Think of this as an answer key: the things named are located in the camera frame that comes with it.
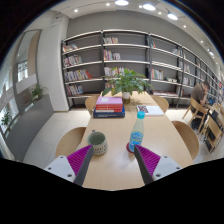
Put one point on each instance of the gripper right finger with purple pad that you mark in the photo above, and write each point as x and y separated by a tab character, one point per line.
152	166

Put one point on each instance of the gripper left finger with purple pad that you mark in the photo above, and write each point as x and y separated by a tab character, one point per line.
73	167

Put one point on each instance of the clear water bottle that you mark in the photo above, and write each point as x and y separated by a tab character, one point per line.
137	132

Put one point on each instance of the wooden chair near left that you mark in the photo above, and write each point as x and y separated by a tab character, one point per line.
70	141

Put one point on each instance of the round red coaster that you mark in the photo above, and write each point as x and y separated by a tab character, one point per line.
127	147

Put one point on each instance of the patterned ceramic mug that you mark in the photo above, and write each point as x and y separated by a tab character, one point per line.
98	141

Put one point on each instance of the wooden chair near right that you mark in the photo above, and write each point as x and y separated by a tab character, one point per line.
188	136

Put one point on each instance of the open magazine on table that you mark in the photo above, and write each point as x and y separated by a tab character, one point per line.
150	110

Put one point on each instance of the dark blue bottom book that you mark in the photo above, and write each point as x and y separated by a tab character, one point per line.
108	113

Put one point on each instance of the wooden chair far right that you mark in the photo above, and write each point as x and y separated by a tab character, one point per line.
162	102

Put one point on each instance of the red middle book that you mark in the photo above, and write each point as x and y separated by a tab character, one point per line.
109	108

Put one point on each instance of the wooden chair far left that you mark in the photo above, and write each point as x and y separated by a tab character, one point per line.
90	103

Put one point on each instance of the wooden slat chair right edge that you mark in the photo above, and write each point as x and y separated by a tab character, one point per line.
213	133

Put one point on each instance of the wooden slat chair under person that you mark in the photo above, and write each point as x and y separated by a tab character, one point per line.
197	111

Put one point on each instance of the pink top book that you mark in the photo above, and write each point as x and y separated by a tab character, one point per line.
109	101

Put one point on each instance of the small plant lower left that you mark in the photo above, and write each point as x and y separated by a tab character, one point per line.
6	119

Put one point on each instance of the small plant on ledge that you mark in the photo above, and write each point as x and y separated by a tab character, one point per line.
37	92

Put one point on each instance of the seated person in brown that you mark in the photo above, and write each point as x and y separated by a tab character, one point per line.
200	91

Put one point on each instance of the green potted plant, white pot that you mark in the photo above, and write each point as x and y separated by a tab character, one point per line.
125	82

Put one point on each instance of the large grey wall bookshelf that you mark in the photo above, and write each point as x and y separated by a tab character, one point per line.
171	69

